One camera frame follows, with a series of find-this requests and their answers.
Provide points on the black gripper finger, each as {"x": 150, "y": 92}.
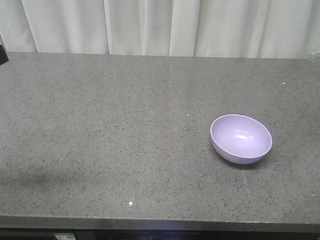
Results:
{"x": 3, "y": 55}

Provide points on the lilac plastic bowl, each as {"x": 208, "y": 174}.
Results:
{"x": 240, "y": 139}

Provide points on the green energy label sticker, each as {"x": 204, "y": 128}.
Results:
{"x": 64, "y": 236}

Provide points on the black disinfection cabinet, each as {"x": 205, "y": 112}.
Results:
{"x": 191, "y": 235}

